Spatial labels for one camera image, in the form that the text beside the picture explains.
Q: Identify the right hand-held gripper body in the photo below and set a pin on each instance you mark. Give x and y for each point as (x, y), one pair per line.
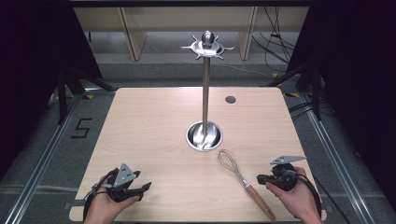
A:
(284, 179)

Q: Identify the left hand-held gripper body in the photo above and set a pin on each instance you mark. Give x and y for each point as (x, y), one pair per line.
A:
(124, 177)

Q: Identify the metal utensil rack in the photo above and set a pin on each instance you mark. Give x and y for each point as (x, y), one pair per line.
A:
(205, 93)

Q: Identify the person's right hand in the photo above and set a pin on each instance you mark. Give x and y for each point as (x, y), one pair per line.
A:
(299, 199)

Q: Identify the person's left hand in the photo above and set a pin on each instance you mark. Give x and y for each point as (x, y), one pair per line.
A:
(104, 208)

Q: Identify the black metal stand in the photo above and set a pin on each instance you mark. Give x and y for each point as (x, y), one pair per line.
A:
(62, 99)
(317, 99)

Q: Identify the dark curtain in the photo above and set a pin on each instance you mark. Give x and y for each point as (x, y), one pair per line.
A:
(31, 77)
(361, 77)

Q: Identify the light wooden shelf unit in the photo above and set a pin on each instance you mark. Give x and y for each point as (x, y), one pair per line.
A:
(137, 43)

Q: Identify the metal floor rail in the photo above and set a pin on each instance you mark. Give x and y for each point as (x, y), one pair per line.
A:
(337, 168)
(40, 165)

